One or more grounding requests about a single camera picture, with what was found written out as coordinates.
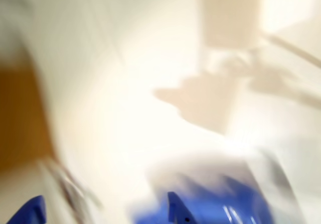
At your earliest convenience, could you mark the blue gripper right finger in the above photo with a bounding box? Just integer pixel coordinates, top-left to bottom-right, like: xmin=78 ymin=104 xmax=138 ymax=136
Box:
xmin=167 ymin=191 xmax=202 ymax=224

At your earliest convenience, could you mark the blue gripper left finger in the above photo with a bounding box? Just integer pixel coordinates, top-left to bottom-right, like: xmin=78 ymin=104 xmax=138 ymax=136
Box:
xmin=6 ymin=195 xmax=47 ymax=224

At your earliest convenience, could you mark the blue plastic bin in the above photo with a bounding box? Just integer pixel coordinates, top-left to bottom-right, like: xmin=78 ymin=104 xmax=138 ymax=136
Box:
xmin=130 ymin=172 xmax=275 ymax=224

